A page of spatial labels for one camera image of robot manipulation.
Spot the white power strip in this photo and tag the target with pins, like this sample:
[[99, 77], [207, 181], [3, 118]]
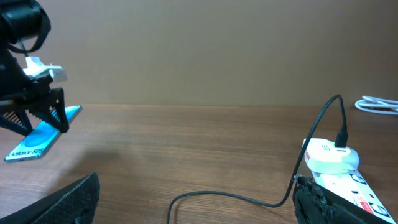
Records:
[[353, 187]]

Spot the white charger adapter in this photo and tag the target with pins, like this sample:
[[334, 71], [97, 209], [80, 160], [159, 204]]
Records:
[[321, 156]]

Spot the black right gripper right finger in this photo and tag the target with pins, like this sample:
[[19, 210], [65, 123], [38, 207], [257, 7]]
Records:
[[316, 204]]

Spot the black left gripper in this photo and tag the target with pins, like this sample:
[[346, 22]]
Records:
[[35, 94]]

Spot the blue screen smartphone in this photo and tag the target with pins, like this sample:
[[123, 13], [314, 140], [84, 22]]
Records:
[[35, 145]]

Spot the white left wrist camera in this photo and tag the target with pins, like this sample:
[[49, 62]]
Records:
[[35, 68]]

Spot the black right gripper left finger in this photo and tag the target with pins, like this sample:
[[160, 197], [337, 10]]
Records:
[[73, 204]]

